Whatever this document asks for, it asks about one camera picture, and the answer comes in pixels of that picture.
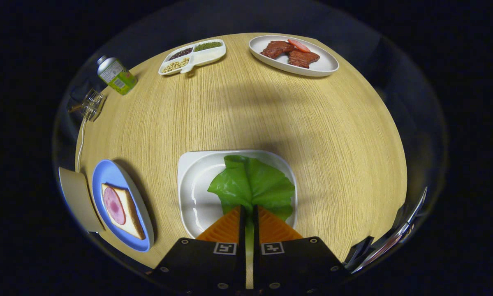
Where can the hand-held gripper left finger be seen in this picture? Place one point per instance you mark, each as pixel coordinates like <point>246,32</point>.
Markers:
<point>242,234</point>

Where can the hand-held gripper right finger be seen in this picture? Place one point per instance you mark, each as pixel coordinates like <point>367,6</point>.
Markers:
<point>255,234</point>

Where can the green lettuce leaf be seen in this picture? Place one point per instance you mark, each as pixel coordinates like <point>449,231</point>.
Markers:
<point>254,185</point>

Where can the white square plate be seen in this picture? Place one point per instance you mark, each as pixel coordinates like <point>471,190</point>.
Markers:
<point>197,193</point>

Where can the white bread slice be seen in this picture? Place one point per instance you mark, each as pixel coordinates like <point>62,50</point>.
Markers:
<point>128,216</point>

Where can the round pink ham slice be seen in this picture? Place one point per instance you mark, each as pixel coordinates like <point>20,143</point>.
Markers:
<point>114,205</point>

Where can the blue round plate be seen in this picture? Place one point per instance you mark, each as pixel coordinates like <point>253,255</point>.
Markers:
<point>106,172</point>

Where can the white toaster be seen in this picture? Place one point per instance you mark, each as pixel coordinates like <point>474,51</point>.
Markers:
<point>79,197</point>

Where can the white round meat plate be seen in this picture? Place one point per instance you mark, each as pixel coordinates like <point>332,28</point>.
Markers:
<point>320,65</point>

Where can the white divided bean dish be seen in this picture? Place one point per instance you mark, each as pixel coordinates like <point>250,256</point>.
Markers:
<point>205,57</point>

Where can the brown meat piece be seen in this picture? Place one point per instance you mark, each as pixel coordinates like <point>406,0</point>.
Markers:
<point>304,58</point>
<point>276,49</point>

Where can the pink sausage slice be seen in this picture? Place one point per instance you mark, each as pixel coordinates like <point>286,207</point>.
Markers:
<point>299,45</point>

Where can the green label metal bottle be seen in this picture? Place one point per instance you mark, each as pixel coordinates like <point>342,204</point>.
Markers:
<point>116,76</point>

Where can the black backdrop cloth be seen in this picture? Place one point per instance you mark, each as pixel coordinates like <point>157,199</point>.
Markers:
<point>213,20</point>

